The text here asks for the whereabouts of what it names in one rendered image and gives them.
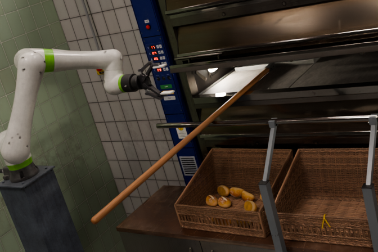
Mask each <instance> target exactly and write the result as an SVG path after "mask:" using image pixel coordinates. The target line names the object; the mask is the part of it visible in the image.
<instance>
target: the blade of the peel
mask: <svg viewBox="0 0 378 252"><path fill-rule="evenodd" d="M319 58H320V57H318V58H308V59H301V60H294V61H293V62H290V61H281V62H275V63H274V64H275V67H276V68H278V67H284V66H294V65H304V64H313V63H315V62H316V61H317V60H318V59H319ZM268 64H269V63H265V64H254V65H244V66H237V67H236V68H235V71H236V72H238V71H248V70H258V69H264V68H265V67H266V66H267V65H268Z"/></svg>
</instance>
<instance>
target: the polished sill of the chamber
mask: <svg viewBox="0 0 378 252"><path fill-rule="evenodd" d="M236 93H237V92H228V93H213V94H199V95H197V96H196V97H194V98H193V101H194V103H195V104H210V103H219V102H227V101H228V100H229V99H230V98H231V97H233V96H234V95H235V94H236ZM362 93H378V82H363V83H348V84H333V85H318V86H310V87H296V88H281V89H266V90H258V91H246V92H245V93H244V94H243V95H242V96H241V97H240V98H239V99H237V100H236V101H235V102H237V101H255V100H272V99H282V98H299V97H317V96H334V95H352V94H362Z"/></svg>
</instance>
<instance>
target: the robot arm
mask: <svg viewBox="0 0 378 252"><path fill-rule="evenodd" d="M14 64H15V66H16V68H17V79H16V89H15V97H14V101H13V107H12V112H11V117H10V121H9V124H8V128H7V130H5V131H3V132H1V133H0V152H1V155H2V157H3V159H4V162H5V164H6V166H5V167H3V169H0V173H3V174H4V176H3V179H4V180H8V179H9V180H10V181H11V182H12V183H17V182H22V181H25V180H27V179H30V178H32V177H33V176H35V175H36V174H38V173H39V168H38V167H37V166H36V165H35V164H34V163H33V161H32V155H31V153H30V140H31V132H32V122H33V115H34V109H35V103H36V100H37V95H38V91H39V87H40V84H41V81H42V78H43V74H44V73H48V72H53V73H55V72H59V71H67V70H79V69H103V71H104V79H103V87H104V89H105V91H106V92H107V93H108V94H110V95H119V94H121V93H126V92H136V91H138V90H139V89H144V90H145V92H146V93H145V95H148V96H151V97H153V98H156V99H158V100H162V99H163V98H164V97H163V96H167V95H168V94H172V93H174V92H175V91H163V92H161V91H159V90H158V89H157V88H155V87H154V86H153V85H152V84H151V80H150V78H149V75H150V73H151V71H152V69H155V68H164V67H165V66H167V64H162V65H160V63H153V60H151V61H149V62H148V63H147V64H146V65H145V66H143V67H142V68H140V69H138V72H140V75H137V74H125V75H124V73H123V55H122V54H121V53H120V52H119V51H118V50H116V49H107V50H102V51H67V50H61V49H53V48H52V49H42V48H24V49H21V50H19V51H18V52H17V53H16V55H15V57H14ZM149 65H150V67H149V69H148V70H147V72H146V74H144V73H143V71H144V70H145V68H147V67H148V66H149ZM148 89H149V90H151V91H152V92H150V91H149V90H148Z"/></svg>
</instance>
